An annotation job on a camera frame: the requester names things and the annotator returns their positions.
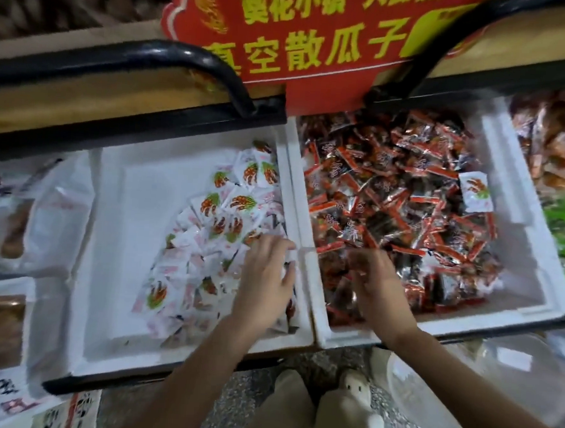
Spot person's left hand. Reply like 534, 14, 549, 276
227, 229, 302, 343

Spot person's right hand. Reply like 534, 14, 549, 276
342, 246, 423, 347

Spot pile of dark red packets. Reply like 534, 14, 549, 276
290, 103, 514, 333

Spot pile of brown packets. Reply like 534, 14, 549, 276
504, 84, 565, 192

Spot person's right forearm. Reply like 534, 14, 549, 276
379, 321, 565, 428

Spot person's left forearm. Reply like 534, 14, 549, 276
121, 312, 287, 428

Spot person's left white shoe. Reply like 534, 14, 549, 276
274, 366, 314, 391

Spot person's white shoe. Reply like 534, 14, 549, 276
274, 366, 314, 391
336, 368, 376, 411

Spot person's right white shoe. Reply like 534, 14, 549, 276
336, 368, 376, 411

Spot person's beige trousers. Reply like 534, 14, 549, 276
239, 366, 388, 428

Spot white red printed carton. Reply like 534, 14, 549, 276
35, 386, 103, 428

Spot red scalloped sign yellow lettering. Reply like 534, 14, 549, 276
157, 0, 490, 127

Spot black metal guard rail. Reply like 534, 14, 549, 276
0, 30, 292, 179
365, 0, 565, 120

